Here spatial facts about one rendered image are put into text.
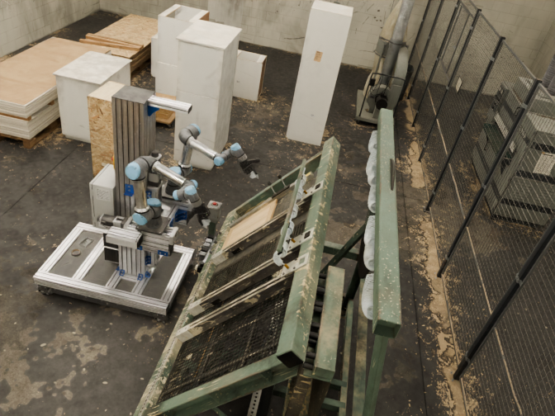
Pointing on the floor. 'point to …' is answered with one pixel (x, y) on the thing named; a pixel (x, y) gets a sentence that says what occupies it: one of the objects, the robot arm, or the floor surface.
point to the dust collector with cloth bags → (384, 73)
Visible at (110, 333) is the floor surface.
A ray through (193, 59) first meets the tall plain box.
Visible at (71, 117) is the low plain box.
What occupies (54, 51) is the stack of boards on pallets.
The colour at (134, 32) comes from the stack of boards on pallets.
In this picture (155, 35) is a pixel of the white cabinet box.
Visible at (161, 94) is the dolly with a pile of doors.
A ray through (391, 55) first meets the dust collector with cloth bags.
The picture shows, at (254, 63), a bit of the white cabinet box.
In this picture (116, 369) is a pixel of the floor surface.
